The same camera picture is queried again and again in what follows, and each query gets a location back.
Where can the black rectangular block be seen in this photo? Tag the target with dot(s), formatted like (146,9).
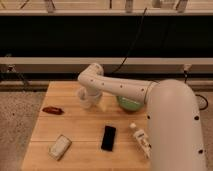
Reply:
(108,138)

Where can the green bowl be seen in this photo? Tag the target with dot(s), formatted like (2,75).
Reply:
(128,104)

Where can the white plastic bottle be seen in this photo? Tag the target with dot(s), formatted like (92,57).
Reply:
(142,139)

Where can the white small box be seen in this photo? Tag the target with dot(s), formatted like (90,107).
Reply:
(59,148)

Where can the grey metal rail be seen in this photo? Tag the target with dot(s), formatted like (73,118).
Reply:
(131,65)

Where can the red-brown small object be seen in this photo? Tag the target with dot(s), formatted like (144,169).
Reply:
(53,110)

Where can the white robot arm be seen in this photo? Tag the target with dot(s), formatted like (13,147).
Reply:
(174,123)

